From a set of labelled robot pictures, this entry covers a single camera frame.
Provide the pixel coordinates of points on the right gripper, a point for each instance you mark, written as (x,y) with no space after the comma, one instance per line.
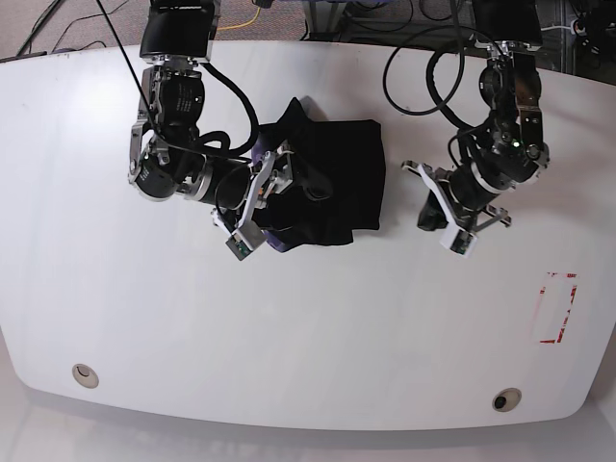
(272,174)

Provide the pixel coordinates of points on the red tape rectangle marker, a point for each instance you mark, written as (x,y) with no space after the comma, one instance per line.
(555,303)

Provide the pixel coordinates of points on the black t-shirt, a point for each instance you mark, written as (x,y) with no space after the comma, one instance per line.
(351,154)

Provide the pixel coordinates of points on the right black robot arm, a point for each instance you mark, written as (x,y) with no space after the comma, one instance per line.
(168,153)

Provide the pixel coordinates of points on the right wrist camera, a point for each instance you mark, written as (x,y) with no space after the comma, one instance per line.
(245,240)

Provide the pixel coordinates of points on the table grommet hole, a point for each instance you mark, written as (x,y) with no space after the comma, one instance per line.
(85,376)
(507,400)

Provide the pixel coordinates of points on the right table grommet hole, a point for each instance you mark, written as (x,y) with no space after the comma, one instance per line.
(507,400)

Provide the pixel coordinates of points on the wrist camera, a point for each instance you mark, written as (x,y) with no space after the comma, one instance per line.
(458,240)
(245,240)

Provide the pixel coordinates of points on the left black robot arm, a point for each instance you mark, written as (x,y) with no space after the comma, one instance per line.
(507,149)

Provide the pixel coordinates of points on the left table grommet hole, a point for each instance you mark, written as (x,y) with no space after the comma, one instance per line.
(85,376)

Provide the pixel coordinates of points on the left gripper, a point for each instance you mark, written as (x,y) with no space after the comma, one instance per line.
(469,201)

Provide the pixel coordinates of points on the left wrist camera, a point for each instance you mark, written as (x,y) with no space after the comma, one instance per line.
(458,240)

